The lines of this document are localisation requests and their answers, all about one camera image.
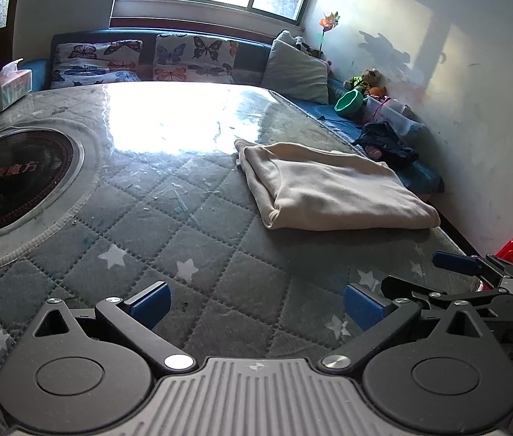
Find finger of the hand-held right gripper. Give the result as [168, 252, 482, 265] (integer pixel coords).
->
[432, 250, 513, 281]
[380, 275, 513, 324]

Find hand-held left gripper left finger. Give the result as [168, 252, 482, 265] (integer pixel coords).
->
[34, 282, 196, 373]

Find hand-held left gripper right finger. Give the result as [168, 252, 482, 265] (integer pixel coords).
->
[319, 283, 497, 372]

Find beige cloth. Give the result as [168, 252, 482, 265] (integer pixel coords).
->
[233, 138, 441, 230]

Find dark blue clothes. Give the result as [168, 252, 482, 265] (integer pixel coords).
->
[351, 121, 420, 167]

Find red plastic stool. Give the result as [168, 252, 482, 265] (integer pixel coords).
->
[494, 235, 513, 261]

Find round black induction cooker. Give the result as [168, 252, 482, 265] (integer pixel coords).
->
[0, 120, 103, 278]

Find green bowl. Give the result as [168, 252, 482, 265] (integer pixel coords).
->
[334, 89, 367, 117]

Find plush toy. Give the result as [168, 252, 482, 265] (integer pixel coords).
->
[344, 68, 388, 98]

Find grey pillow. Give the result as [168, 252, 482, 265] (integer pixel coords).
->
[261, 30, 330, 105]

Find butterfly print cushion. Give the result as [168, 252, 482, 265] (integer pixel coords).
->
[153, 33, 240, 85]
[50, 39, 144, 90]

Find white tissue box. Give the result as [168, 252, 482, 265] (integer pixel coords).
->
[0, 58, 33, 114]

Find colourful pinwheel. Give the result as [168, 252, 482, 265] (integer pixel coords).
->
[318, 11, 341, 54]

